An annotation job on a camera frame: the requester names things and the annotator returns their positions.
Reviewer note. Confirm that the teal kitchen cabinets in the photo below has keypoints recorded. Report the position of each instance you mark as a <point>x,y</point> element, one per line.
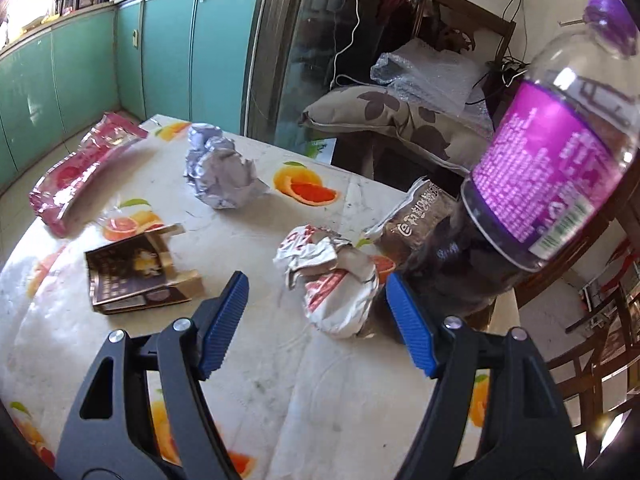
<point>165,50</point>

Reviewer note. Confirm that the beige leaf print pillow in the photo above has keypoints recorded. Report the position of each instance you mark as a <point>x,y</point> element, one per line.
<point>400,120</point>

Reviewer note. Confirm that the brown snack bag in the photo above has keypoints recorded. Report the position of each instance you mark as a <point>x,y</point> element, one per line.
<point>415,220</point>

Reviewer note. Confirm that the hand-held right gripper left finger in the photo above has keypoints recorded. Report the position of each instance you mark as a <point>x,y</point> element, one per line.
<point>222,325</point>

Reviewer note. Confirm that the pink snack bag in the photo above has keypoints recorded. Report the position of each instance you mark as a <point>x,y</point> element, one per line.
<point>85,170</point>

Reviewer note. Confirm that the white red wrapper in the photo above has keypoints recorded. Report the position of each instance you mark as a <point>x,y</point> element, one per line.
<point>330,300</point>

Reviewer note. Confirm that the glass door metal frame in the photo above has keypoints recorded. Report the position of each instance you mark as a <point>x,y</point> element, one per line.
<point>300,60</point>

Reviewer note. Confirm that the crumpled silver wrapper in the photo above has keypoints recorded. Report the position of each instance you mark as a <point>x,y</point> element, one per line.
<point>220,170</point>

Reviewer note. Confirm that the dark wooden chair back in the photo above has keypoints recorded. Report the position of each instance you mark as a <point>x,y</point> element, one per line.
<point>502,30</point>

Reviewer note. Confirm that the brown wooden chair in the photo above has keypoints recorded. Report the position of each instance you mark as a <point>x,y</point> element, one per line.
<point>575,390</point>

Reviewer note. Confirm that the fruit printed tablecloth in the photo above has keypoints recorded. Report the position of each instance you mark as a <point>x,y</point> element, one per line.
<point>280,410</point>

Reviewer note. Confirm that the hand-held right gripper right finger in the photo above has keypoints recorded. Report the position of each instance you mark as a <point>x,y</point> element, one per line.
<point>410,325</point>

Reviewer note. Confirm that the clear bubble wrap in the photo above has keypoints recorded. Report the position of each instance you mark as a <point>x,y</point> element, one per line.
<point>430,75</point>

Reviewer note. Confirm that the small brown paper box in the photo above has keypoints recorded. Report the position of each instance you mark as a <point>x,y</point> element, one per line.
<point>135,270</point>

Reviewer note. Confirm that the purple label plastic bottle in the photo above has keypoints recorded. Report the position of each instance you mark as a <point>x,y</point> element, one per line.
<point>550,170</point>

